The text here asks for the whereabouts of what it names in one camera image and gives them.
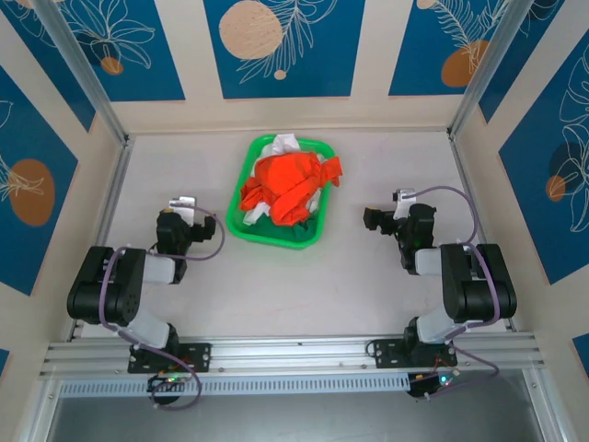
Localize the green plastic tray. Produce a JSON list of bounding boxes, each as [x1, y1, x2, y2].
[[226, 134, 338, 251]]

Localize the orange t-shirt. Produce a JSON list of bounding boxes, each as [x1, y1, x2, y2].
[[237, 152, 345, 227]]

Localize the dark green t-shirt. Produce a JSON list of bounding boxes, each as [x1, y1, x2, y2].
[[271, 215, 324, 244]]

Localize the white t-shirt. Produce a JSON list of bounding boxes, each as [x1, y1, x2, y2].
[[241, 132, 332, 227]]

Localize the left controller board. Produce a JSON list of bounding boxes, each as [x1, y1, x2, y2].
[[146, 373, 192, 393]]

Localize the controller board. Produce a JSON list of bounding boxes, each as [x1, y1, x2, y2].
[[409, 371, 461, 400], [146, 373, 192, 393]]

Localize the right controller board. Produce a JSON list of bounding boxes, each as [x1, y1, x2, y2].
[[409, 371, 461, 400]]

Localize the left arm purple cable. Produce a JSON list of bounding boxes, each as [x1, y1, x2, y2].
[[98, 204, 226, 412]]

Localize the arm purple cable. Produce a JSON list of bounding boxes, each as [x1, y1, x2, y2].
[[404, 185, 502, 401], [98, 204, 226, 412]]

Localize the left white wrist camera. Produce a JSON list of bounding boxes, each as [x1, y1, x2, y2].
[[167, 195, 198, 223]]

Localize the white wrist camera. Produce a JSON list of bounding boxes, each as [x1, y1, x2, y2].
[[167, 195, 198, 223], [392, 187, 419, 221]]

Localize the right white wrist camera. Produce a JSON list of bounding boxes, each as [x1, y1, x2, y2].
[[392, 187, 419, 221]]

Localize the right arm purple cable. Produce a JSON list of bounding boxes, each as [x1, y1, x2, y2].
[[404, 185, 502, 401]]

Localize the left aluminium side rail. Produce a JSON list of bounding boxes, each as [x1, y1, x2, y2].
[[68, 135, 135, 342]]

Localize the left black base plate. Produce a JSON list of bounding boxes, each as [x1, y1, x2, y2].
[[127, 343, 213, 375]]

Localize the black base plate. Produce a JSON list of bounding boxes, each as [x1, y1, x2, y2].
[[370, 339, 459, 369], [127, 343, 213, 375]]

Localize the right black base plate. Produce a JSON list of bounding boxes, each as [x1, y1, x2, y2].
[[370, 339, 459, 369]]

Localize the aluminium cross rail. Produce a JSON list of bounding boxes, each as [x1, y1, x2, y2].
[[39, 331, 547, 381]]

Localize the grey slotted cable duct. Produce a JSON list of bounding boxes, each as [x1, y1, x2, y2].
[[59, 373, 410, 398]]

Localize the right aluminium corner post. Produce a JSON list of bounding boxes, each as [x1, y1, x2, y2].
[[448, 0, 528, 139]]

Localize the aluminium corner post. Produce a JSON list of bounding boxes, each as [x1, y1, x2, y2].
[[34, 0, 129, 145], [448, 0, 528, 139]]

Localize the left aluminium corner post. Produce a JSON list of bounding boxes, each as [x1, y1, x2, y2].
[[34, 0, 129, 145]]

